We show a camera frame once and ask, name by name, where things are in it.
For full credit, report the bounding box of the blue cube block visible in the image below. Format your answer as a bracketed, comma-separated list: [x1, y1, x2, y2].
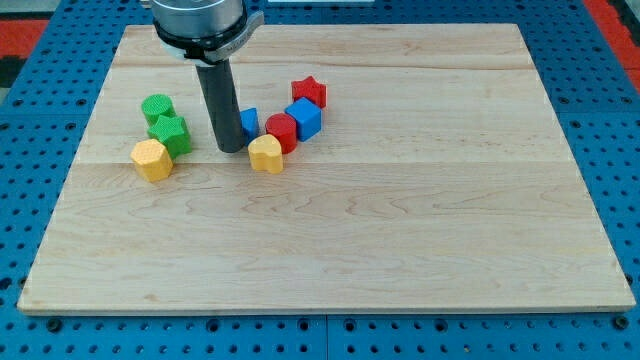
[285, 97, 322, 142]

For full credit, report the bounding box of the yellow heart block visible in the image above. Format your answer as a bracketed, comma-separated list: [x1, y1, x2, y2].
[248, 134, 284, 174]

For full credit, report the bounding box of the blue triangle block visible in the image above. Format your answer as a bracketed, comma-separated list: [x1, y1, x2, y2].
[240, 108, 260, 145]

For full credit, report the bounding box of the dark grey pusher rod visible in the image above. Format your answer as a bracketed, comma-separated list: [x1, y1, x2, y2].
[196, 60, 245, 153]

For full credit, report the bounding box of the green star block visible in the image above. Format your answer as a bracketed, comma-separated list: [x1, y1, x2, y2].
[147, 115, 192, 159]

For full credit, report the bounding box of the yellow hexagon block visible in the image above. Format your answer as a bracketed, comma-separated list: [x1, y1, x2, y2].
[130, 139, 173, 182]

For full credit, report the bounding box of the red star block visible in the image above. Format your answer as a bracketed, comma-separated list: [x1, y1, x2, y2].
[291, 76, 327, 109]

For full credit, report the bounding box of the red cylinder block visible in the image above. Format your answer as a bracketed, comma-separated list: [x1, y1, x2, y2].
[265, 113, 297, 154]

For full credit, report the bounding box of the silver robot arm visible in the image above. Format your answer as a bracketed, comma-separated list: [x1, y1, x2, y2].
[149, 0, 265, 67]

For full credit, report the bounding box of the green cylinder block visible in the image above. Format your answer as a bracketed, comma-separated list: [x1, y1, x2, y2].
[140, 94, 176, 126]

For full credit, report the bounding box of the wooden board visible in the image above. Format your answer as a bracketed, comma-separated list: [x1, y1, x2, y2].
[18, 23, 635, 316]

